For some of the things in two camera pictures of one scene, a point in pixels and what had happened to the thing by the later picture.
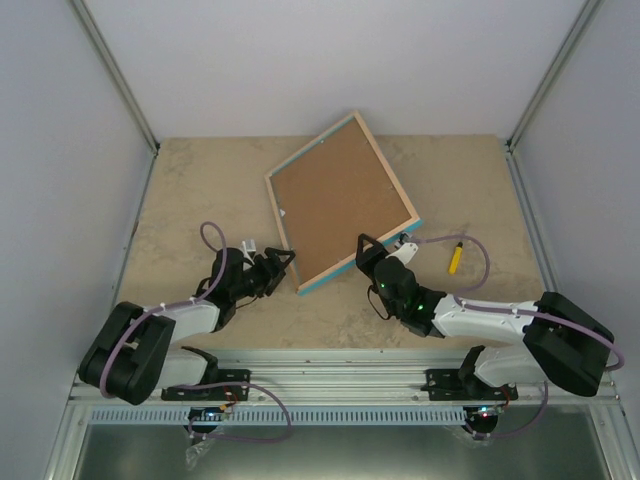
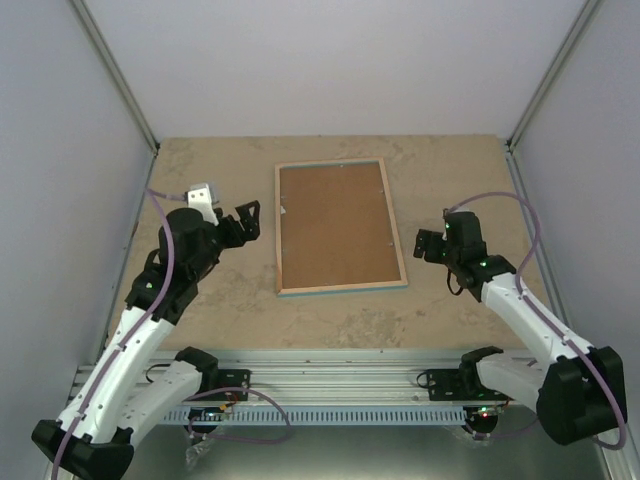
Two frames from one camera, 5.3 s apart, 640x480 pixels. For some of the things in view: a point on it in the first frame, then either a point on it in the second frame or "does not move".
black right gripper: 367,260 -> 432,253
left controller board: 206,413 does not move
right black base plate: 447,385 does not move
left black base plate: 216,393 does not move
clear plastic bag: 193,452 does not move
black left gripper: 271,282 -> 251,227
